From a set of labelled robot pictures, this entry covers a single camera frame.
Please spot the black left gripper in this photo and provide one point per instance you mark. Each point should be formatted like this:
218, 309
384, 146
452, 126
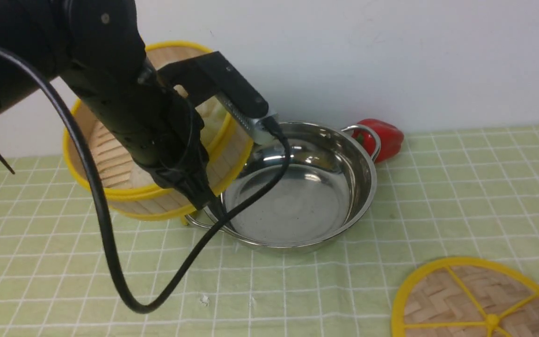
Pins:
159, 128

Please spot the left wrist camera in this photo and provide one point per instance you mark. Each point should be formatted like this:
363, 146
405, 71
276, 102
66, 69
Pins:
212, 75

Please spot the yellow woven bamboo steamer lid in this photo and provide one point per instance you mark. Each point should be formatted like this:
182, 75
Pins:
466, 297

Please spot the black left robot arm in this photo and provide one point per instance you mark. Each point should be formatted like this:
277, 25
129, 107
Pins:
95, 47

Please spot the red bell pepper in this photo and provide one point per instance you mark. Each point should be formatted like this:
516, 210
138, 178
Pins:
391, 138

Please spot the stainless steel pot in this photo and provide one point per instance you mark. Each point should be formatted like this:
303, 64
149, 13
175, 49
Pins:
330, 184

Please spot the green checked tablecloth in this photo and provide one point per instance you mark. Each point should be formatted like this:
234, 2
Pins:
467, 193

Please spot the yellow rimmed bamboo steamer basket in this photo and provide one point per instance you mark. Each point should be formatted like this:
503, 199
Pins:
128, 188

